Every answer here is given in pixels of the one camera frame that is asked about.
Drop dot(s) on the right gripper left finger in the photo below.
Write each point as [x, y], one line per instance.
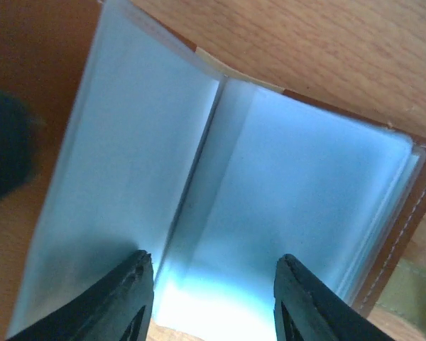
[117, 307]

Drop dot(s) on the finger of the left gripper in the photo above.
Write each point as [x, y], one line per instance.
[18, 144]

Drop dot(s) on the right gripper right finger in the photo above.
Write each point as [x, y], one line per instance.
[306, 309]

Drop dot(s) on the brown leather card holder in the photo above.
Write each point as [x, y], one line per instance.
[216, 177]

